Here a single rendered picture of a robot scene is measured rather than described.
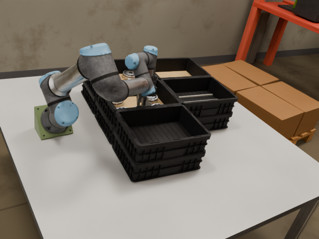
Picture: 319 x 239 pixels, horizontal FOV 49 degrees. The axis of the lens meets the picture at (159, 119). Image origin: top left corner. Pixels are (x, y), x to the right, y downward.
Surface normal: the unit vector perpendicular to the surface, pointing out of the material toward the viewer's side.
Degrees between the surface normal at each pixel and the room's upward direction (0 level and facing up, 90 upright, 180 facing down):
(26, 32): 90
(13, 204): 0
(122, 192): 0
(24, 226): 0
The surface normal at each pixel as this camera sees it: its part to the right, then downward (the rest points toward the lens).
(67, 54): 0.52, 0.53
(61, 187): 0.18, -0.83
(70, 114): 0.57, -0.02
